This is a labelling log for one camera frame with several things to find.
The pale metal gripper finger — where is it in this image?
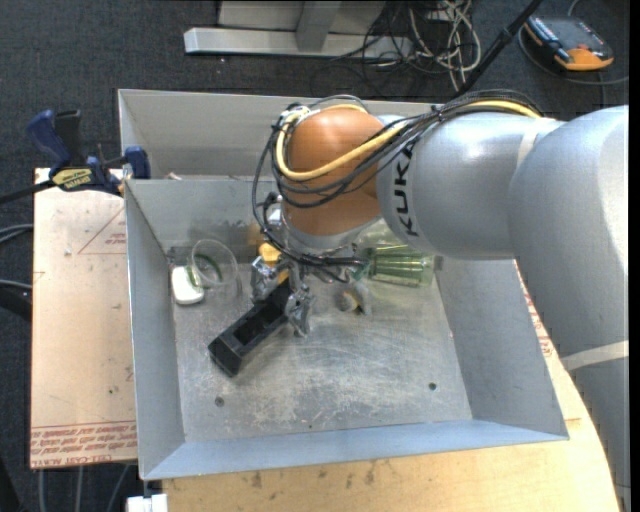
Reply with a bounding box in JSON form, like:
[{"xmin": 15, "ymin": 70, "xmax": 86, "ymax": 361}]
[
  {"xmin": 249, "ymin": 255, "xmax": 281, "ymax": 302},
  {"xmin": 284, "ymin": 285, "xmax": 316, "ymax": 338}
]

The yellow rounded object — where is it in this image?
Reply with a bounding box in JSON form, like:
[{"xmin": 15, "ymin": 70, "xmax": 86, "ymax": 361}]
[{"xmin": 257, "ymin": 241, "xmax": 291, "ymax": 284}]

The clear glass cup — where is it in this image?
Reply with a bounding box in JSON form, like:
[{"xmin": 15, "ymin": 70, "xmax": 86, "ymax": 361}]
[{"xmin": 186, "ymin": 238, "xmax": 242, "ymax": 302}]

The black open rectangular box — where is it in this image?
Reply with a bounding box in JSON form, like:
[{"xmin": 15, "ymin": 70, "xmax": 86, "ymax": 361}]
[{"xmin": 207, "ymin": 285, "xmax": 295, "ymax": 379}]

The white and green oval object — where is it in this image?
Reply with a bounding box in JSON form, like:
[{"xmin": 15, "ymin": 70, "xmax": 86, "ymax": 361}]
[{"xmin": 170, "ymin": 264, "xmax": 207, "ymax": 307}]

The grey metal bin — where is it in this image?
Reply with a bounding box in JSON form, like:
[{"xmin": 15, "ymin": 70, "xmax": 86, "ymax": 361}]
[{"xmin": 118, "ymin": 88, "xmax": 570, "ymax": 481}]

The green clear plastic bottle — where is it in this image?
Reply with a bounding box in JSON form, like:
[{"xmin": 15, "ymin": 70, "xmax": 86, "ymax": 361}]
[{"xmin": 358, "ymin": 243, "xmax": 437, "ymax": 289}]

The brown cardboard board red print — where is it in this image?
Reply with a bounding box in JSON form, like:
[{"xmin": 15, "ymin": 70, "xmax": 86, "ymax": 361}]
[{"xmin": 29, "ymin": 167, "xmax": 139, "ymax": 470}]

